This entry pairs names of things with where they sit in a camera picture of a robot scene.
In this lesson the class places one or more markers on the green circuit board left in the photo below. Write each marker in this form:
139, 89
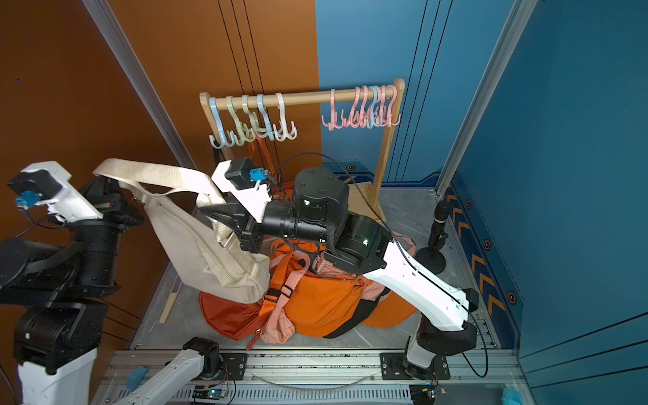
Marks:
209, 393

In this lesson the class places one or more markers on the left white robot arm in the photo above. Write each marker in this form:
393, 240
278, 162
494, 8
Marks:
56, 341

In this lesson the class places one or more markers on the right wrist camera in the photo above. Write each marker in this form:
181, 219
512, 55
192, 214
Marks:
234, 176

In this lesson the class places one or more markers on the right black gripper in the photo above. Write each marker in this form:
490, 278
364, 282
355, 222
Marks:
248, 224

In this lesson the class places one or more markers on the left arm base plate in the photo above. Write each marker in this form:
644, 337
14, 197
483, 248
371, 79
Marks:
231, 366

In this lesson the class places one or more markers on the beige crescent bag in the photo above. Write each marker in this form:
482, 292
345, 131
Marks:
207, 257

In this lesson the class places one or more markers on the light blue hook leftmost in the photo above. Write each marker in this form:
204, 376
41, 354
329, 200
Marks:
221, 138

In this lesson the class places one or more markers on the wooden clothes rack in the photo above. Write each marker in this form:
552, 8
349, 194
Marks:
263, 116

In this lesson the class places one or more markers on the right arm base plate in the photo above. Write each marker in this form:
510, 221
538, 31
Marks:
394, 366

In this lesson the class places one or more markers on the blue sponge block left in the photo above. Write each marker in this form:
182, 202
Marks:
135, 378

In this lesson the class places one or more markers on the circuit board right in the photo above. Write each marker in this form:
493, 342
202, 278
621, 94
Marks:
426, 394

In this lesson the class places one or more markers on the pink hook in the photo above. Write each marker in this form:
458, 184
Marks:
380, 117
393, 117

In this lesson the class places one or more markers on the black crescent bag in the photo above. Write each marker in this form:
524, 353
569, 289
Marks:
361, 313

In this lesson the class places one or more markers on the blue cloth right corner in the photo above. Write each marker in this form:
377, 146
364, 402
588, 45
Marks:
511, 396

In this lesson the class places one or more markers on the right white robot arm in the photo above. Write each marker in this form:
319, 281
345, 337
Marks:
332, 269

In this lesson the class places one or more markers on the orange crescent bag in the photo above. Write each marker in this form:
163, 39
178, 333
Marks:
390, 312
319, 306

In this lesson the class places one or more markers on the pink hook rightmost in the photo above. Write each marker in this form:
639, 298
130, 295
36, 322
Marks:
393, 117

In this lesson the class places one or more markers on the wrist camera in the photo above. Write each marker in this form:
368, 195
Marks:
234, 176
47, 184

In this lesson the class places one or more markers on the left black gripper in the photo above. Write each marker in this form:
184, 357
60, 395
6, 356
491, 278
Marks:
116, 207

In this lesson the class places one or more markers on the pink waist bag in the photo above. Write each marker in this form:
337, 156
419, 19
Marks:
406, 243

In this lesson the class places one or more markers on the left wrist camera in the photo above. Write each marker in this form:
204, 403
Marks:
47, 184

